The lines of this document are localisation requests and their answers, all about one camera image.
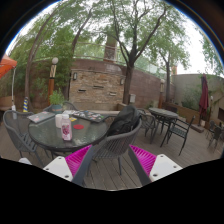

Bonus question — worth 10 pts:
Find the purple juice bottle white cap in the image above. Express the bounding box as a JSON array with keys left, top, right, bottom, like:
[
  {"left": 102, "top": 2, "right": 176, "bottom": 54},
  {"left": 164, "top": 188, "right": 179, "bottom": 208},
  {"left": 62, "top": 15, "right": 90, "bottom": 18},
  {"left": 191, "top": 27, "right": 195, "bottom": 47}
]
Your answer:
[{"left": 60, "top": 113, "right": 73, "bottom": 142}]

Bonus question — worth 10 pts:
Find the black backpack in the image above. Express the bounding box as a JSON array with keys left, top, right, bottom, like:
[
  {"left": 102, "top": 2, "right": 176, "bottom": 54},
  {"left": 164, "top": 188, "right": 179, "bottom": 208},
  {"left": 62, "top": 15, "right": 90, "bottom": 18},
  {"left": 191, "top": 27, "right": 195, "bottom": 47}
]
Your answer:
[{"left": 106, "top": 104, "right": 141, "bottom": 138}]

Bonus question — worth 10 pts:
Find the round dark patio table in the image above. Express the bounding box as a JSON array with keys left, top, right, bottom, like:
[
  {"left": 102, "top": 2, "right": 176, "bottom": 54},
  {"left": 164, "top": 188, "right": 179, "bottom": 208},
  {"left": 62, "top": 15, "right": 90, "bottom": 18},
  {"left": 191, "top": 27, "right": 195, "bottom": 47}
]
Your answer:
[{"left": 148, "top": 107, "right": 180, "bottom": 144}]

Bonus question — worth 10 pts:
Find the folded maroon patio umbrella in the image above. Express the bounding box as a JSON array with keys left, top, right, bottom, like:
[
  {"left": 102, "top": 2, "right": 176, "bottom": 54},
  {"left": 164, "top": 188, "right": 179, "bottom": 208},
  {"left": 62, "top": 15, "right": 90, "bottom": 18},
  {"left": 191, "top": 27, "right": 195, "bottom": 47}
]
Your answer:
[{"left": 198, "top": 73, "right": 210, "bottom": 118}]

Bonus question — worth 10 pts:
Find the lamp post with white globe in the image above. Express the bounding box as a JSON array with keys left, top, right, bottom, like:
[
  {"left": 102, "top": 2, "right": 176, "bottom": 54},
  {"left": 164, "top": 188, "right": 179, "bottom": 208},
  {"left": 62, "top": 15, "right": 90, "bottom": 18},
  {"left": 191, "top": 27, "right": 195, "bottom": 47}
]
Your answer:
[{"left": 47, "top": 57, "right": 59, "bottom": 103}]

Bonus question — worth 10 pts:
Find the grey laptop with stickers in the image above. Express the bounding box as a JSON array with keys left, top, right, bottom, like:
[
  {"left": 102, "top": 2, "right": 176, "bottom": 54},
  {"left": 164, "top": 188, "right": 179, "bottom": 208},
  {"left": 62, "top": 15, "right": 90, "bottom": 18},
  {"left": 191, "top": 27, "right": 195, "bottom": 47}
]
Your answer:
[{"left": 27, "top": 111, "right": 56, "bottom": 124}]

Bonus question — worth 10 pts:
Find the orange canopy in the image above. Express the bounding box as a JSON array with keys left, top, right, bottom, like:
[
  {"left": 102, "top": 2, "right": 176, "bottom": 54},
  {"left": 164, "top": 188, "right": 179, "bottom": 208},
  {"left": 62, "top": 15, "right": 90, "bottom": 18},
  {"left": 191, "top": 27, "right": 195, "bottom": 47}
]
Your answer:
[{"left": 0, "top": 54, "right": 18, "bottom": 79}]

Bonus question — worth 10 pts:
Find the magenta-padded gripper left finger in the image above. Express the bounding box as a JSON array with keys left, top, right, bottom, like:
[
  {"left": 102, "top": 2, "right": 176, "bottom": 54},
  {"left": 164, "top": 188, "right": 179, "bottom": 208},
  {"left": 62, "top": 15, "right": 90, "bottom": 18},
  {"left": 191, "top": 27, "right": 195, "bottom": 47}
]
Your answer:
[{"left": 43, "top": 143, "right": 101, "bottom": 187}]

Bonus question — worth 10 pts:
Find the blue yellow striped post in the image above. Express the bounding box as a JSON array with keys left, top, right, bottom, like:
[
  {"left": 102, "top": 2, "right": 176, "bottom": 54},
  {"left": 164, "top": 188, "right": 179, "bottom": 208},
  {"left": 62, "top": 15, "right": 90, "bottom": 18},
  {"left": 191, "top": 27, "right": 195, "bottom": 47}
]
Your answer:
[{"left": 22, "top": 96, "right": 29, "bottom": 113}]

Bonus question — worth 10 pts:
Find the white cup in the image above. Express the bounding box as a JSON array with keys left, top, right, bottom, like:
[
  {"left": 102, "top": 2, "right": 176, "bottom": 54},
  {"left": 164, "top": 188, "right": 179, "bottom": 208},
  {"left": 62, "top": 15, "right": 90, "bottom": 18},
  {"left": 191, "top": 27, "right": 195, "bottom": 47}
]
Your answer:
[{"left": 54, "top": 113, "right": 64, "bottom": 129}]

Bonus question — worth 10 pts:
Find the green plant in blue pot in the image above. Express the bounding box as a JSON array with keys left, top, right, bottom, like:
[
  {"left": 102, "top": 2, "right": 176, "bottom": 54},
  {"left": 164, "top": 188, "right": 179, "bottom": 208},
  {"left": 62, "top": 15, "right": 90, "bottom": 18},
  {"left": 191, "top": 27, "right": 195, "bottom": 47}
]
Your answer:
[{"left": 48, "top": 89, "right": 66, "bottom": 114}]

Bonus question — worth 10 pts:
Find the black laptop with stickers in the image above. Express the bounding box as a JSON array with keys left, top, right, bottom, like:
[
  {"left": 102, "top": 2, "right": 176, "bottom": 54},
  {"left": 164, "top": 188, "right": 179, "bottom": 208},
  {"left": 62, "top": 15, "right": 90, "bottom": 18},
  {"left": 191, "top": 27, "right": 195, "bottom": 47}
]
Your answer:
[{"left": 72, "top": 110, "right": 105, "bottom": 124}]

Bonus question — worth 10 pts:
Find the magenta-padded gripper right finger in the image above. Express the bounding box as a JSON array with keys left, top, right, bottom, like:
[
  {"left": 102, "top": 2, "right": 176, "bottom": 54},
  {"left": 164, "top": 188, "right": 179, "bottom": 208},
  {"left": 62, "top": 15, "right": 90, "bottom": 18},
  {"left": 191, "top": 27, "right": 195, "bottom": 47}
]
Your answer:
[{"left": 128, "top": 144, "right": 184, "bottom": 186}]

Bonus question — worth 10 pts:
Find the black metal patio chair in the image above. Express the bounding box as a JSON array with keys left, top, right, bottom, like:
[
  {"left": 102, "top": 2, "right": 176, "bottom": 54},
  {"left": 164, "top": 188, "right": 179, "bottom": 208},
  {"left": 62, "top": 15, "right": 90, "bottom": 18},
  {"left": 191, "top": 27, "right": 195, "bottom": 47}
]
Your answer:
[{"left": 159, "top": 114, "right": 196, "bottom": 156}]

